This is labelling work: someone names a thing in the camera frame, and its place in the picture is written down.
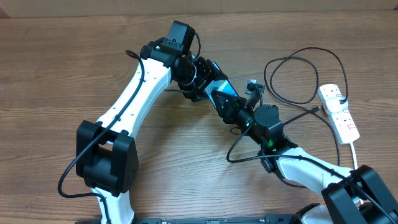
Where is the blue Galaxy smartphone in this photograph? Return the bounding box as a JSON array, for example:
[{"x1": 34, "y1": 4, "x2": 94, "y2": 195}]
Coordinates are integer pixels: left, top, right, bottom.
[{"x1": 205, "y1": 80, "x2": 239, "y2": 107}]

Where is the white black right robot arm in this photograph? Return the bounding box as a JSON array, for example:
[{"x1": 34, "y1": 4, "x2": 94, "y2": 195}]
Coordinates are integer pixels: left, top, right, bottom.
[{"x1": 209, "y1": 90, "x2": 397, "y2": 223}]

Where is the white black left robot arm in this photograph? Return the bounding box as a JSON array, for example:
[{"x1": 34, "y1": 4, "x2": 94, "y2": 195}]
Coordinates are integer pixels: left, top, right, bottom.
[{"x1": 57, "y1": 21, "x2": 236, "y2": 223}]

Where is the white charger plug adapter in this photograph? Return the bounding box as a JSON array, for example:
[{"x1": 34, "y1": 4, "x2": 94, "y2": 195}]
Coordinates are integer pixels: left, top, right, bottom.
[{"x1": 323, "y1": 96, "x2": 348, "y2": 114}]

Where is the white power strip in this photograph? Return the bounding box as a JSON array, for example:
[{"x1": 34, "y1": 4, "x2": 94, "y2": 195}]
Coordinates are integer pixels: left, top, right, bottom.
[{"x1": 317, "y1": 84, "x2": 360, "y2": 144}]

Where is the white power strip cord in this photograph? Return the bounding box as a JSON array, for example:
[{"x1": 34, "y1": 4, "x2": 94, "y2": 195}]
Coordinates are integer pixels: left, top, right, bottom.
[{"x1": 349, "y1": 142, "x2": 364, "y2": 206}]

